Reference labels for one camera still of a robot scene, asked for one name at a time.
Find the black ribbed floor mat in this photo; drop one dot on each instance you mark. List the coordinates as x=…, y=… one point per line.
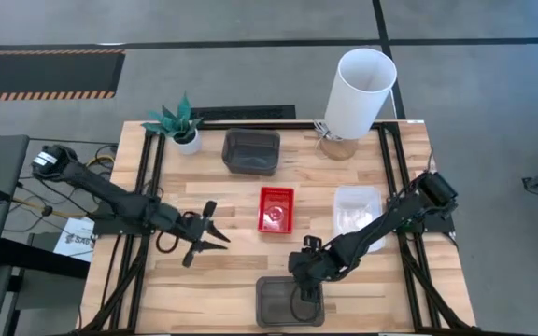
x=243, y=112

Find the white printed paper sheet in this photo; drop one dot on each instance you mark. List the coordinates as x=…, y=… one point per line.
x=76, y=239

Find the white plant pot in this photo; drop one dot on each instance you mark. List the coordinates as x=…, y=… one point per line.
x=189, y=145

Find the green artificial plant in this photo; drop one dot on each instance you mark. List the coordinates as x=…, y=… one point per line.
x=175, y=119

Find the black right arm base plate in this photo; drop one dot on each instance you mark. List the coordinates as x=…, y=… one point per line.
x=432, y=225

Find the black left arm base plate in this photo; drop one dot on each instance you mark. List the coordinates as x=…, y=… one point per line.
x=110, y=228

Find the white cylindrical lamp shade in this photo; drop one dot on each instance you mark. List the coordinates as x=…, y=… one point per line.
x=360, y=93

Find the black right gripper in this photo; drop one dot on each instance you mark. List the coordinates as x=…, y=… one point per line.
x=307, y=270

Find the black aluminium frame side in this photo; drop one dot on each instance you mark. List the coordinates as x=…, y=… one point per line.
x=145, y=196
x=406, y=280

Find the clear plastic basket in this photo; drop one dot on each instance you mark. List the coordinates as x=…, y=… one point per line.
x=358, y=210

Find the black aluminium frame rail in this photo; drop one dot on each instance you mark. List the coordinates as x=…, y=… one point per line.
x=297, y=125

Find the black hazard-striped floor mat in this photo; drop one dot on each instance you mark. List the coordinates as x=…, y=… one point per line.
x=45, y=74

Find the dark grey plastic basket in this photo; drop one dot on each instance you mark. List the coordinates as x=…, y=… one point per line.
x=273, y=303
x=251, y=151

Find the round wooden lamp base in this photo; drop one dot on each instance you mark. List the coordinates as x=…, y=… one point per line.
x=339, y=149

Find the red slotted plastic basket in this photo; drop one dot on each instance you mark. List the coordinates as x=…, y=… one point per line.
x=276, y=210

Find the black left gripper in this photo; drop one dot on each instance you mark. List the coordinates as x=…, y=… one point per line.
x=196, y=228

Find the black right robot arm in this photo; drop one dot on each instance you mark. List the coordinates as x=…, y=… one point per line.
x=390, y=219

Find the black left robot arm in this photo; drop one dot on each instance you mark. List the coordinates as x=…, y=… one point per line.
x=110, y=193

